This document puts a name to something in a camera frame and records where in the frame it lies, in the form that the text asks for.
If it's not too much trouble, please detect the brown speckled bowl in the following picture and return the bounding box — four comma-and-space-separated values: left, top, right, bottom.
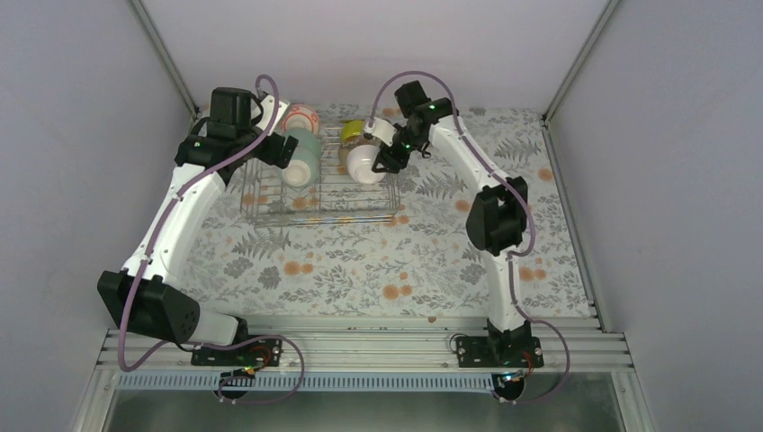
337, 136, 364, 172

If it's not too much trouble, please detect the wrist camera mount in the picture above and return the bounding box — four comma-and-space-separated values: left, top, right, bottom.
363, 117, 397, 147
254, 94, 292, 131

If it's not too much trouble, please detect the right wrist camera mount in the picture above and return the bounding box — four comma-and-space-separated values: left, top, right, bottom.
363, 117, 397, 147

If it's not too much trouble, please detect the wire dish rack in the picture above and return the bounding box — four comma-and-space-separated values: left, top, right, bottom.
231, 118, 400, 227

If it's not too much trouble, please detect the aluminium rail frame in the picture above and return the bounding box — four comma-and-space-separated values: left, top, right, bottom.
94, 312, 634, 374

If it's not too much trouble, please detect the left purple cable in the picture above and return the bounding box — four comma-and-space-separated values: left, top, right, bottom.
116, 74, 282, 374

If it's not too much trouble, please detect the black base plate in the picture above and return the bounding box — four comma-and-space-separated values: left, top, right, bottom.
452, 335, 545, 368
191, 329, 283, 369

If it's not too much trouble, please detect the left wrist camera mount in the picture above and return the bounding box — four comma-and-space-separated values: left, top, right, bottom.
254, 94, 292, 131

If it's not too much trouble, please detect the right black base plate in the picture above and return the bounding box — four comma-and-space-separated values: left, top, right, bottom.
452, 335, 545, 368

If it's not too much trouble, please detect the grey slotted cable duct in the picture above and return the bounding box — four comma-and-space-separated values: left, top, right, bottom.
115, 371, 496, 393

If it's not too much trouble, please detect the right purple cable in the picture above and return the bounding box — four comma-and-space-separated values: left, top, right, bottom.
366, 71, 572, 407

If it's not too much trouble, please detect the red patterned white bowl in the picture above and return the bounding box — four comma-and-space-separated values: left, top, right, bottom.
281, 103, 320, 134

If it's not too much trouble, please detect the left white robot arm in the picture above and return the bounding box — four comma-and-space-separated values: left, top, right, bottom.
97, 87, 298, 365

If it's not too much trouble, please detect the yellow green bowl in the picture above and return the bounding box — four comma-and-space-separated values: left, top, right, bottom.
339, 120, 365, 143

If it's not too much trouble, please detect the floral tablecloth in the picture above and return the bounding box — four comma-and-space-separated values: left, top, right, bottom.
178, 104, 591, 318

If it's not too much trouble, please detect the lower pale green bowl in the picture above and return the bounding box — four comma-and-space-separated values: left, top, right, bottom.
280, 147, 319, 190

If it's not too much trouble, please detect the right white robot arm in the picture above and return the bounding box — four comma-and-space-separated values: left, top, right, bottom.
364, 80, 535, 366

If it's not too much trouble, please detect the purple cable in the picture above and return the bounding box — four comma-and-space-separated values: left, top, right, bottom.
366, 71, 572, 407
116, 74, 282, 374

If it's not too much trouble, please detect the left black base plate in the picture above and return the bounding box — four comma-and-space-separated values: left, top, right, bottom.
191, 329, 283, 369

